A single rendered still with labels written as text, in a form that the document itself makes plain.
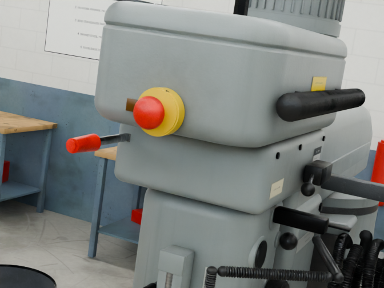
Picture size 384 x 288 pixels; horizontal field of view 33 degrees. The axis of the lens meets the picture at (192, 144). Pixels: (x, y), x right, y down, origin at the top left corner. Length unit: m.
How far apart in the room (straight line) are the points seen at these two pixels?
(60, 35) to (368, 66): 2.87
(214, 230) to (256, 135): 0.21
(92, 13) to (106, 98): 5.30
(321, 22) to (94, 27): 5.03
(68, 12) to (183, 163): 5.42
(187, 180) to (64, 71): 5.41
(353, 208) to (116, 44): 0.79
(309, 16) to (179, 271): 0.50
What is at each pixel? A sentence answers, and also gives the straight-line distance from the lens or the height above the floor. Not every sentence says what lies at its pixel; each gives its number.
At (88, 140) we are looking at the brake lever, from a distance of 0.84.
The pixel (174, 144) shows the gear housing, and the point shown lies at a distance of 0.91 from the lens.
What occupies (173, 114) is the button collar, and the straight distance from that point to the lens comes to 0.78.
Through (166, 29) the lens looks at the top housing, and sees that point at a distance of 0.81.
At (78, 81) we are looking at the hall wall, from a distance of 6.21.
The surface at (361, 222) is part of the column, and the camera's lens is 1.50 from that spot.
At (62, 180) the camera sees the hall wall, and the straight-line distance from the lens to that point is 6.38.
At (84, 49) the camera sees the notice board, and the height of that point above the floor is 1.61.
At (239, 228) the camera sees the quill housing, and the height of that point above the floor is 1.59.
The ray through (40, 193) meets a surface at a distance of 6.38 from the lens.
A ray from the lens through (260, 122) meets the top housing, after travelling 0.79.
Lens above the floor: 1.85
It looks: 9 degrees down
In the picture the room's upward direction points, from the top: 8 degrees clockwise
